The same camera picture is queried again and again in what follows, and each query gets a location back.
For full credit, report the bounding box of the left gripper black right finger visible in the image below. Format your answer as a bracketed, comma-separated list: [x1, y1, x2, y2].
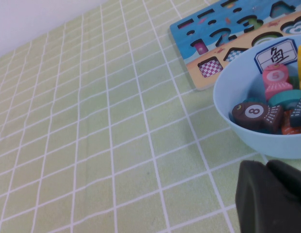
[266, 159, 301, 208]

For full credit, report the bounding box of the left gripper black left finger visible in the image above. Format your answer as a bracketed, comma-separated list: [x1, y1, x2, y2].
[234, 159, 301, 233]

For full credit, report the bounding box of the orange wooden fish piece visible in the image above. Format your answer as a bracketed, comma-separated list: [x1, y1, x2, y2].
[280, 109, 301, 135]

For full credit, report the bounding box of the dark teal fish piece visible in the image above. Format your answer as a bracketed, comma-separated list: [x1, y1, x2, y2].
[289, 97, 301, 127]

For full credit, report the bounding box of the brown fish piece number eight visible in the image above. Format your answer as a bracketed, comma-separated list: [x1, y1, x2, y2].
[231, 101, 284, 133]

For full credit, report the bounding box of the teal wooden fish piece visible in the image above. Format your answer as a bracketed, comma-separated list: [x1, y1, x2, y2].
[267, 88, 301, 111]

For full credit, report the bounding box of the pink fish piece number five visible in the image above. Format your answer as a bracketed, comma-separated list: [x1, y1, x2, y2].
[262, 63, 293, 101]

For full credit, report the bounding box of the green wooden fish piece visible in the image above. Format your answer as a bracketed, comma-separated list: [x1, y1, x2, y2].
[288, 75, 301, 90]

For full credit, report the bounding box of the light blue bowl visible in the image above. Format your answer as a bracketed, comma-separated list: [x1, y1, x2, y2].
[213, 33, 301, 159]

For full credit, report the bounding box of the colourful wooden puzzle board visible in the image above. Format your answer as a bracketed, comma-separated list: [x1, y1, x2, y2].
[169, 0, 301, 92]

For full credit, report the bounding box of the white fish character label card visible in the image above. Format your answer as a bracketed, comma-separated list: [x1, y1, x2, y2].
[253, 38, 299, 73]

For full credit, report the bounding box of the green checkered tablecloth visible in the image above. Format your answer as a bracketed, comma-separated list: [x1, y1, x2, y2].
[0, 0, 301, 233]

